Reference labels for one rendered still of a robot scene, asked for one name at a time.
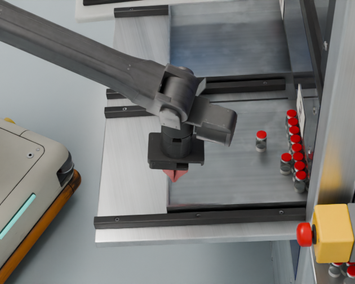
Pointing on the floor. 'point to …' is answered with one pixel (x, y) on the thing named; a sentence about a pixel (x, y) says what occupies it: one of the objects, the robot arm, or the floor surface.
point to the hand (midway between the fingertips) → (174, 177)
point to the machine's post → (340, 119)
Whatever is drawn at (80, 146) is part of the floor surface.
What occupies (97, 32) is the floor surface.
